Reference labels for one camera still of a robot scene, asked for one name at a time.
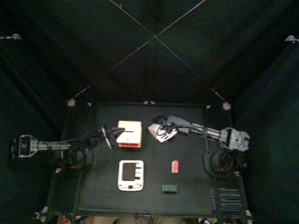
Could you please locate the silver frame bracket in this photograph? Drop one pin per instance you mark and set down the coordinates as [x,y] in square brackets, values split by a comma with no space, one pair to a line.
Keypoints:
[70,102]
[14,36]
[148,102]
[291,38]
[225,105]

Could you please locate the red and white nigiri toy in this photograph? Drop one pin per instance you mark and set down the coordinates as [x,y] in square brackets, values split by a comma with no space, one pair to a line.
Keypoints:
[175,166]

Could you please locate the pale wooden knife holder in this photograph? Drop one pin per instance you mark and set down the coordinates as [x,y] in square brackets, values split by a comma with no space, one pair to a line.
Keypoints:
[160,134]

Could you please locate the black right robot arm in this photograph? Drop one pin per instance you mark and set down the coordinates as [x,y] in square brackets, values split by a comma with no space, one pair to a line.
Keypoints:
[209,133]

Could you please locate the black ribbed plate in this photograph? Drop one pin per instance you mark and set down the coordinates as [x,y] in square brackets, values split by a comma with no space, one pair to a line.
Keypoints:
[228,199]

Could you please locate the speckled sushi block red centre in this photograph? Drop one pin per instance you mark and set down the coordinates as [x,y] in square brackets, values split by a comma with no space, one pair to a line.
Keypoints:
[169,188]

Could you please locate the white toy tablet device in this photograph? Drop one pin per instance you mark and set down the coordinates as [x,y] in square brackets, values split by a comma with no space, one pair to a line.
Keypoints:
[130,185]

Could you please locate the black upright frame pole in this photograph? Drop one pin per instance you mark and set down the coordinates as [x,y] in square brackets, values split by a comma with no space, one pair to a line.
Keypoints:
[152,17]

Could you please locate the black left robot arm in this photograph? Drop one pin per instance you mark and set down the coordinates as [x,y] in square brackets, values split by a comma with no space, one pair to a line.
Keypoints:
[50,145]

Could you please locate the red and white box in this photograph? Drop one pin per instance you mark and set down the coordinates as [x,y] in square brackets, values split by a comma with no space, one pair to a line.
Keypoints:
[129,131]

